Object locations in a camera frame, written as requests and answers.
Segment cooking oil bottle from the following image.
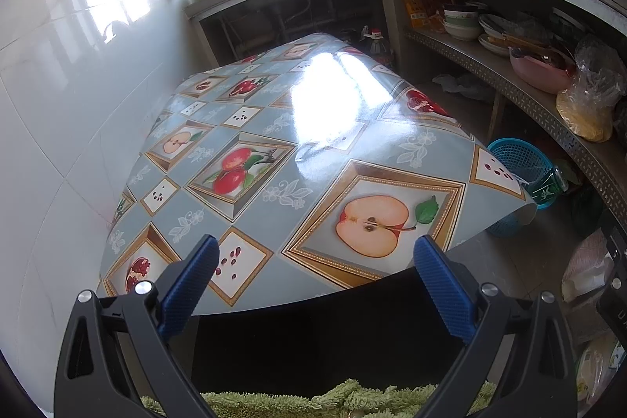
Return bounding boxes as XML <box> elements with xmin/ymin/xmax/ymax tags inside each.
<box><xmin>361</xmin><ymin>26</ymin><xmax>395</xmax><ymax>66</ymax></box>

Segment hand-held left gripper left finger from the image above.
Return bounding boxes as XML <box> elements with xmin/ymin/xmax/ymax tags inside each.
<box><xmin>53</xmin><ymin>234</ymin><xmax>221</xmax><ymax>418</ymax></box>

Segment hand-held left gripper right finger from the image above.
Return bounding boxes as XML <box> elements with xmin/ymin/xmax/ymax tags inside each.
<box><xmin>413</xmin><ymin>235</ymin><xmax>580</xmax><ymax>418</ymax></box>

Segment clear plastic bag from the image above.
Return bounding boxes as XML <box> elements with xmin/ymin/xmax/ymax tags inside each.
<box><xmin>575</xmin><ymin>332</ymin><xmax>627</xmax><ymax>416</ymax></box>

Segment metal shelf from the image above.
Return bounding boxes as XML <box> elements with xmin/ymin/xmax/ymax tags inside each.
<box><xmin>404</xmin><ymin>26</ymin><xmax>627</xmax><ymax>223</ymax></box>

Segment pink and white bag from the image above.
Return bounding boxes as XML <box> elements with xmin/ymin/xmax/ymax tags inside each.
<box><xmin>561</xmin><ymin>227</ymin><xmax>615</xmax><ymax>304</ymax></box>

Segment green packet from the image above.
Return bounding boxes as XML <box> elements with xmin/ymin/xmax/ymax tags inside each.
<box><xmin>528</xmin><ymin>167</ymin><xmax>570</xmax><ymax>209</ymax></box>

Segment orange snack packets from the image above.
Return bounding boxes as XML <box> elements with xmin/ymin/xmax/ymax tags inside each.
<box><xmin>402</xmin><ymin>0</ymin><xmax>446</xmax><ymax>32</ymax></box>

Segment blue plastic basket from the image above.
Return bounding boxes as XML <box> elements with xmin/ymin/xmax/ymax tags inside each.
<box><xmin>486</xmin><ymin>138</ymin><xmax>556</xmax><ymax>237</ymax></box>

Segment plastic bag of yellow flour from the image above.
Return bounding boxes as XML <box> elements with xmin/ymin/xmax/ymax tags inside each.
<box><xmin>556</xmin><ymin>33</ymin><xmax>627</xmax><ymax>142</ymax></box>

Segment white plastic bag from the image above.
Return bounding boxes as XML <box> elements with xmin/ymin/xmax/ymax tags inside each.
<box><xmin>431</xmin><ymin>72</ymin><xmax>493</xmax><ymax>100</ymax></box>

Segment fruit print tablecloth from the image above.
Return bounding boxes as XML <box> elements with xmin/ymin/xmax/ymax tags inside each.
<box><xmin>95</xmin><ymin>31</ymin><xmax>540</xmax><ymax>318</ymax></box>

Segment stack of plates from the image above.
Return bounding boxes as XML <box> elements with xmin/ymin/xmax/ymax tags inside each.
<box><xmin>477</xmin><ymin>13</ymin><xmax>520</xmax><ymax>56</ymax></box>

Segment pink basin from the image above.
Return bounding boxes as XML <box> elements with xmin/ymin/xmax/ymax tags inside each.
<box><xmin>508</xmin><ymin>46</ymin><xmax>576</xmax><ymax>96</ymax></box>

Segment green fluffy mat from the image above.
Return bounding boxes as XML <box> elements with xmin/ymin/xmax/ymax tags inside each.
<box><xmin>140</xmin><ymin>378</ymin><xmax>495</xmax><ymax>418</ymax></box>

